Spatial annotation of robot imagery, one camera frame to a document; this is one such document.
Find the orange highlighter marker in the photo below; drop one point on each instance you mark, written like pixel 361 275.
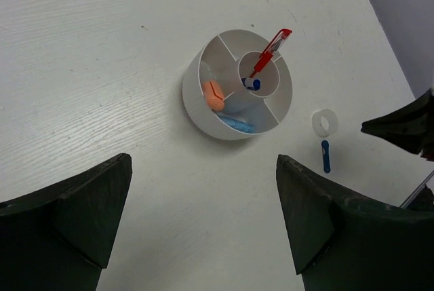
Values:
pixel 213 95

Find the blue highlighter marker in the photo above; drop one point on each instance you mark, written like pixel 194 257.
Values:
pixel 238 125

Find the red ballpoint pen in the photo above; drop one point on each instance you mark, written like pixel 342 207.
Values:
pixel 267 54

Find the white round divided organizer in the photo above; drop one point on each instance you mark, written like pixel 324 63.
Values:
pixel 227 58

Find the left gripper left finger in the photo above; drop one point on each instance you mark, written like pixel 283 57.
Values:
pixel 61 236

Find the small blue clip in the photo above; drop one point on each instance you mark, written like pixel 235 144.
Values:
pixel 325 146

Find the white tape roll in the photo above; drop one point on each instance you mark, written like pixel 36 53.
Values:
pixel 324 123

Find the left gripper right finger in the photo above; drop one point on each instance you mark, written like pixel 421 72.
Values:
pixel 343 240

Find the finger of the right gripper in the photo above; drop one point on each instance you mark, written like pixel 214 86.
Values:
pixel 409 128

